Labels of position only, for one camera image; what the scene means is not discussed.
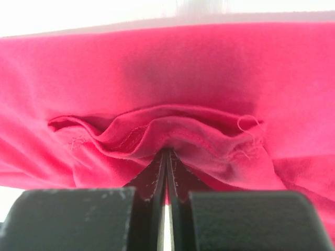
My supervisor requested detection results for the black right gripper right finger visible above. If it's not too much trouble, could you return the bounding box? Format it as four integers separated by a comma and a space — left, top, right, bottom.
166, 150, 334, 250

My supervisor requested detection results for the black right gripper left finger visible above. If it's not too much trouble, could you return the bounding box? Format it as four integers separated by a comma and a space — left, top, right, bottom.
1, 151, 166, 250

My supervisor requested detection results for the pink t shirt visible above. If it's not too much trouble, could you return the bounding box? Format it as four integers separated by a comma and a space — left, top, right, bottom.
1, 22, 334, 233

